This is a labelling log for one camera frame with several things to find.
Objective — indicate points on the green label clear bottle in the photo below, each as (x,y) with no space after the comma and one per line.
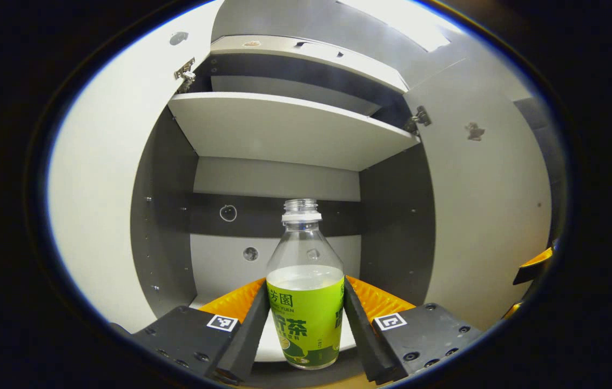
(306,319)

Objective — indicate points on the metal door hinge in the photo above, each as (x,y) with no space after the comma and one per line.
(419,119)
(186,74)

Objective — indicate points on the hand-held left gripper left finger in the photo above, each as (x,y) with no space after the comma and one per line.
(241,335)

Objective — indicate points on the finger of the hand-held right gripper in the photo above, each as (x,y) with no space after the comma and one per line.
(512,311)
(532,267)

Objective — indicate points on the grey white cabinet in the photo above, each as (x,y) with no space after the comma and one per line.
(284,178)

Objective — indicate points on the white cabinet door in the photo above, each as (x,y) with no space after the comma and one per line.
(106,189)
(489,216)

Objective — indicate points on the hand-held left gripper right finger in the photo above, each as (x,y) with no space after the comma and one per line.
(362,335)

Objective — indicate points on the long ceiling light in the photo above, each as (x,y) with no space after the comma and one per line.
(403,21)

